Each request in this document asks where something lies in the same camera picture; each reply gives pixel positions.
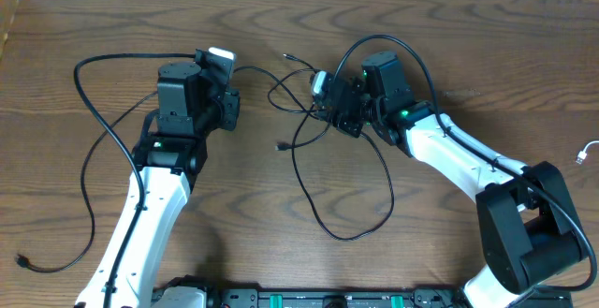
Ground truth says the white USB cable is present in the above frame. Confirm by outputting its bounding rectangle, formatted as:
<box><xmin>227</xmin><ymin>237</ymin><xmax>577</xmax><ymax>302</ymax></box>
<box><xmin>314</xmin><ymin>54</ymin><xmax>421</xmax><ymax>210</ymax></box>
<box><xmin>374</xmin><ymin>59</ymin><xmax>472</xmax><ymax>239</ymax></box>
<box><xmin>575</xmin><ymin>139</ymin><xmax>599</xmax><ymax>166</ymax></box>

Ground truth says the left camera black cable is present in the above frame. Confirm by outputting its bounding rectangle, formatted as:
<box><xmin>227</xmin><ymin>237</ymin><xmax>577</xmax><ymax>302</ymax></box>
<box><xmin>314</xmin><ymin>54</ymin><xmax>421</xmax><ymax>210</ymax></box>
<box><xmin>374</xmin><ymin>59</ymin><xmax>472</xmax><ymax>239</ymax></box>
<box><xmin>73</xmin><ymin>52</ymin><xmax>197</xmax><ymax>308</ymax></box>

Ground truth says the camera black cable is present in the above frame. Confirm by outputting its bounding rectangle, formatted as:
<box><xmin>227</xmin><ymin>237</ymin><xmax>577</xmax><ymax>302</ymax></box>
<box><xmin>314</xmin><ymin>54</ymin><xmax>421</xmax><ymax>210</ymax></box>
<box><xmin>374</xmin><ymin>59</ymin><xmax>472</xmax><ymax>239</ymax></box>
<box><xmin>329</xmin><ymin>34</ymin><xmax>599</xmax><ymax>295</ymax></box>
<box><xmin>73</xmin><ymin>52</ymin><xmax>197</xmax><ymax>308</ymax></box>

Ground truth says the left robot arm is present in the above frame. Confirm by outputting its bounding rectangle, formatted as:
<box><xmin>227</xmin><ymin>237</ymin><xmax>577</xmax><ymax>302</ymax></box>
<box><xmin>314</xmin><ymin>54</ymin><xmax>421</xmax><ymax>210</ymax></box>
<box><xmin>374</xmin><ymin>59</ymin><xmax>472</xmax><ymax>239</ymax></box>
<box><xmin>75</xmin><ymin>47</ymin><xmax>240</xmax><ymax>307</ymax></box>

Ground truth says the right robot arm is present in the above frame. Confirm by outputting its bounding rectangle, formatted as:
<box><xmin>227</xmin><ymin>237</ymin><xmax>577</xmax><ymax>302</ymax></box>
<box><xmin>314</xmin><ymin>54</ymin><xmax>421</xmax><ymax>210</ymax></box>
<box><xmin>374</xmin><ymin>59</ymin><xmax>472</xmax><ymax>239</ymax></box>
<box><xmin>311</xmin><ymin>51</ymin><xmax>590</xmax><ymax>307</ymax></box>

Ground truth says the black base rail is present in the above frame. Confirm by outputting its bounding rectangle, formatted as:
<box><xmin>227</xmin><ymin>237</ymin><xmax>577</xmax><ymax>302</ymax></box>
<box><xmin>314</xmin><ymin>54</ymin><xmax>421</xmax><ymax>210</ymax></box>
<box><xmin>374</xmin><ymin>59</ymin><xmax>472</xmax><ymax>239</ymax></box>
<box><xmin>149</xmin><ymin>274</ymin><xmax>575</xmax><ymax>308</ymax></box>

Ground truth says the right camera black cable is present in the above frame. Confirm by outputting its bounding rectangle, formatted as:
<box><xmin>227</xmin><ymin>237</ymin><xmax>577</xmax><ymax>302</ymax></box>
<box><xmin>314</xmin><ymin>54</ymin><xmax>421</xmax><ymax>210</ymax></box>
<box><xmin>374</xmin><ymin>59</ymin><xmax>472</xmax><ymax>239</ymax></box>
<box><xmin>329</xmin><ymin>34</ymin><xmax>599</xmax><ymax>295</ymax></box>

